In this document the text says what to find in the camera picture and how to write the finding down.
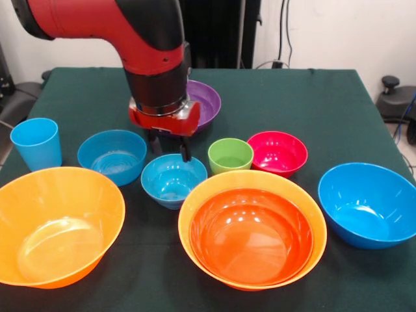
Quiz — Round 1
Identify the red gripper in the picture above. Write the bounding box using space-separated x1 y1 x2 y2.
128 97 202 163

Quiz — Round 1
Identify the small light blue bowl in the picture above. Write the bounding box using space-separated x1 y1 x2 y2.
141 153 209 210

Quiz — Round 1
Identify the medium blue bowl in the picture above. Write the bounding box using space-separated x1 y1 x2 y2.
77 129 148 187

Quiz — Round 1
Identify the pink bowl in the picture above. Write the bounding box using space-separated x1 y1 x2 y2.
247 131 309 179

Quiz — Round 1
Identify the large orange bowl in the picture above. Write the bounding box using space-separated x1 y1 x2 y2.
0 166 126 289
178 170 328 291

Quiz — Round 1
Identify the green cup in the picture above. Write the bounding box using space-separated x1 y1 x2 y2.
208 138 254 175

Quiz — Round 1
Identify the red-orange bowl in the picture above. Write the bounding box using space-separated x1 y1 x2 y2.
189 188 314 287

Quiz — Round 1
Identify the dark green tablecloth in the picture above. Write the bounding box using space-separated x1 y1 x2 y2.
0 68 416 312

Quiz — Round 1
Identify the purple bowl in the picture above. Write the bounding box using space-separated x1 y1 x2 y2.
185 80 222 131

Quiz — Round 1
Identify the large blue bowl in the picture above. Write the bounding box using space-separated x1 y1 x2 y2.
318 162 416 250

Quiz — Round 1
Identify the black office chair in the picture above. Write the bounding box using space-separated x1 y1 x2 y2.
0 44 53 127
378 76 416 124

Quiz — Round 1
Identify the blue cup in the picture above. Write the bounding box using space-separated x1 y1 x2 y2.
10 118 63 172

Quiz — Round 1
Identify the black hanging cable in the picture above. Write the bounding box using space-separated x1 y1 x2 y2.
281 0 293 68

